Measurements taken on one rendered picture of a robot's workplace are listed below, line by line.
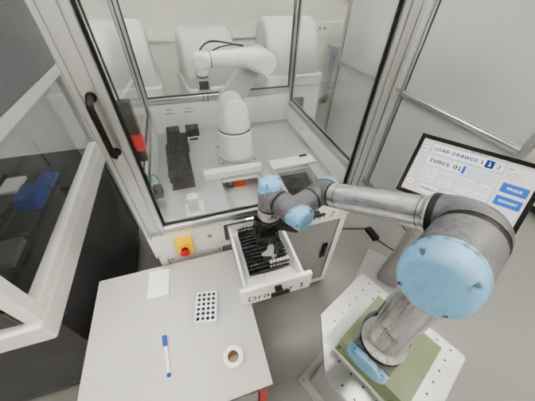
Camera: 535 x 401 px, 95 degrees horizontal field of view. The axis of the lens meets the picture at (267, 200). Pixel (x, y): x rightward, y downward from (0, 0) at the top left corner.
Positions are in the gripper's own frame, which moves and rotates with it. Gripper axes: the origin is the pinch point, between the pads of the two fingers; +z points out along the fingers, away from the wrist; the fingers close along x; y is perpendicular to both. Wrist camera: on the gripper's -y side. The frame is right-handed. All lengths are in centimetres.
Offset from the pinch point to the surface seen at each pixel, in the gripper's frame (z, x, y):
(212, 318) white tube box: 20.5, 10.0, 27.6
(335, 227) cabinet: 27, -27, -48
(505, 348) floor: 99, 44, -150
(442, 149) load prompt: -20, -23, -93
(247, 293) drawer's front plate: 7.0, 10.8, 13.1
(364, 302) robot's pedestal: 22.2, 19.8, -35.4
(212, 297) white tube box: 18.2, 2.7, 26.4
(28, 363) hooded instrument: 48, -5, 109
